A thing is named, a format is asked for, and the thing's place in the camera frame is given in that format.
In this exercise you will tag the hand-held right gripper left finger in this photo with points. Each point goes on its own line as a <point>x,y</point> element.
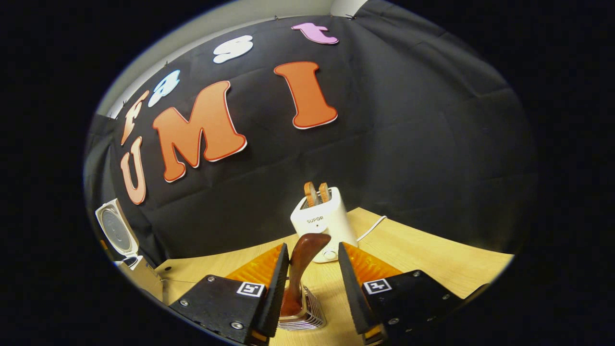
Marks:
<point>276,288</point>

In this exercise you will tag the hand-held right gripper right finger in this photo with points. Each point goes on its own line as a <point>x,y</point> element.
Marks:
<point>353,293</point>

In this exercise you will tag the brown wooden spoon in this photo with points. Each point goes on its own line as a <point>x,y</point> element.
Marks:
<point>302,254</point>

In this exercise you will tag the white rice cooker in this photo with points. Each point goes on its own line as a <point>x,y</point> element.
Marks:
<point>117,230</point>

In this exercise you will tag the white toaster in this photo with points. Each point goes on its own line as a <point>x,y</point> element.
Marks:
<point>326,226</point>

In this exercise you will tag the brown toast slice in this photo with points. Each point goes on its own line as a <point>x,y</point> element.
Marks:
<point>324,192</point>
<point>310,194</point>

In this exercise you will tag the black backdrop cloth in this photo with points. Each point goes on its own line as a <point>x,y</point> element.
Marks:
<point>408,144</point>

